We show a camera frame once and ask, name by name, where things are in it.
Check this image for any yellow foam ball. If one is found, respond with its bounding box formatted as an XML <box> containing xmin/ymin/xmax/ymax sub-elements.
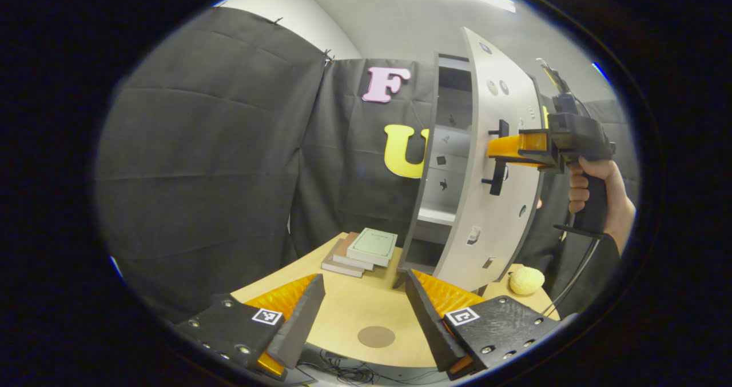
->
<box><xmin>509</xmin><ymin>266</ymin><xmax>545</xmax><ymax>296</ymax></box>

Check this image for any black backdrop cloth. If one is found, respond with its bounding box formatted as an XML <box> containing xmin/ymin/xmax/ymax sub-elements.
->
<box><xmin>94</xmin><ymin>7</ymin><xmax>641</xmax><ymax>325</ymax></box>

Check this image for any round brown coaster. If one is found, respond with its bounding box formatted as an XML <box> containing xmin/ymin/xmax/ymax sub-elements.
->
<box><xmin>357</xmin><ymin>325</ymin><xmax>396</xmax><ymax>349</ymax></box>

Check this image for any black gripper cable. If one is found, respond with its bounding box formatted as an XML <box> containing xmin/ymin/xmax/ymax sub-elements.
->
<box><xmin>540</xmin><ymin>237</ymin><xmax>601</xmax><ymax>318</ymax></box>

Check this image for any black cable bundle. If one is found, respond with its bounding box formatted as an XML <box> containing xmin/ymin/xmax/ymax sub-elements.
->
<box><xmin>312</xmin><ymin>350</ymin><xmax>412</xmax><ymax>385</ymax></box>

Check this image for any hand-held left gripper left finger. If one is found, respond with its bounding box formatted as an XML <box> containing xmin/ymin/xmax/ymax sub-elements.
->
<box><xmin>174</xmin><ymin>273</ymin><xmax>327</xmax><ymax>379</ymax></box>

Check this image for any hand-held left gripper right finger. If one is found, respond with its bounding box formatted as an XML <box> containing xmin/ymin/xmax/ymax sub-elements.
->
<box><xmin>403</xmin><ymin>268</ymin><xmax>564</xmax><ymax>379</ymax></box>

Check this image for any black door handle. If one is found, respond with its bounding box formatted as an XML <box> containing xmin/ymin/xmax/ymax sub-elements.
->
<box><xmin>482</xmin><ymin>119</ymin><xmax>511</xmax><ymax>196</ymax></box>

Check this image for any grey cabinet door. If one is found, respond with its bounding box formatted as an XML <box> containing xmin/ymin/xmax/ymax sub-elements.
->
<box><xmin>432</xmin><ymin>27</ymin><xmax>547</xmax><ymax>293</ymax></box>

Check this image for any dark grey cabinet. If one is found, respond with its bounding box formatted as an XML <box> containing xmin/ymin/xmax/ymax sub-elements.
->
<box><xmin>397</xmin><ymin>53</ymin><xmax>475</xmax><ymax>289</ymax></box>

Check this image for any brown book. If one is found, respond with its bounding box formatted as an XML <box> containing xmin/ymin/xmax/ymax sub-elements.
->
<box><xmin>332</xmin><ymin>232</ymin><xmax>375</xmax><ymax>272</ymax></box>

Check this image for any green book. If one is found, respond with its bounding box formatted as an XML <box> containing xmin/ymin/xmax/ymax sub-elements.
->
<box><xmin>346</xmin><ymin>228</ymin><xmax>399</xmax><ymax>268</ymax></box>

